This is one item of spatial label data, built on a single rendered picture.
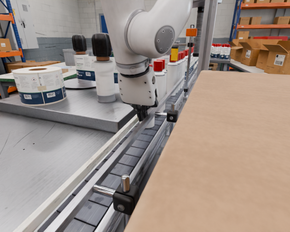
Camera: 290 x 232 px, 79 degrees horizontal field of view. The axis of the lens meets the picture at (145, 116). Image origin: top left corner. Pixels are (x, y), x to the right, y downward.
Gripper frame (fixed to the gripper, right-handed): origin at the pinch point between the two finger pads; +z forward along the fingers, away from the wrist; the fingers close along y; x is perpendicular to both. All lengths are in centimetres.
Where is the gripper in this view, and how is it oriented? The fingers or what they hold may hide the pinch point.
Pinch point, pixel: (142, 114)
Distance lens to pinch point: 54.2
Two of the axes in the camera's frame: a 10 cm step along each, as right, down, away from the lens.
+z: 1.2, 7.3, 6.7
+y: -9.4, -1.4, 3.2
